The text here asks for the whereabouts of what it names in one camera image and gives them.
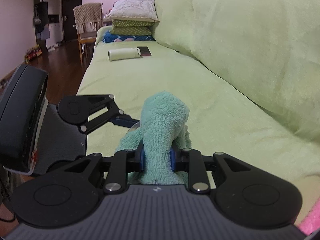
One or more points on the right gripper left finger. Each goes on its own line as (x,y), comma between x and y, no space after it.
(119,166)

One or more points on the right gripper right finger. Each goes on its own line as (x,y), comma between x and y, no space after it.
(191,161)

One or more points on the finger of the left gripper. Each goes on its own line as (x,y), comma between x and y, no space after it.
(90,112)

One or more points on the teal microfiber cloth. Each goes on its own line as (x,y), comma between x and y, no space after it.
(162,122)

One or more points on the white cylindrical bottle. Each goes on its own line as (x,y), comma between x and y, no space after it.
(123,54)

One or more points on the blue floral blanket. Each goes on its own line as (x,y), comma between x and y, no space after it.
(110,38)

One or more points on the dark smartphone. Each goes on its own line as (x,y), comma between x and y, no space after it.
(144,51)

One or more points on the green patterned cushion lower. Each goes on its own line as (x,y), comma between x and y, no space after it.
(128,31)

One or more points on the green patterned cushion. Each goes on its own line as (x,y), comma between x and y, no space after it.
(131,23)
(128,31)

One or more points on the wooden chair with cover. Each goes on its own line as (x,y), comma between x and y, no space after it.
(88,20)

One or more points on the green patterned cushion upper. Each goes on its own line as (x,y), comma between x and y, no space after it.
(131,23)

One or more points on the white cabinet shelf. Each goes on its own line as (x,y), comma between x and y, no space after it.
(47,24)

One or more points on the dark wooden door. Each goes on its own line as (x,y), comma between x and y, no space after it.
(68,20)

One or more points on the white patterned pillow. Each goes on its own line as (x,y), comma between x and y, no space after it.
(134,10)

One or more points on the light green sofa cover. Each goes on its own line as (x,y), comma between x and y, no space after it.
(247,69)

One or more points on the pink fleece blanket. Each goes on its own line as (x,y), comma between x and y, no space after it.
(312,221)

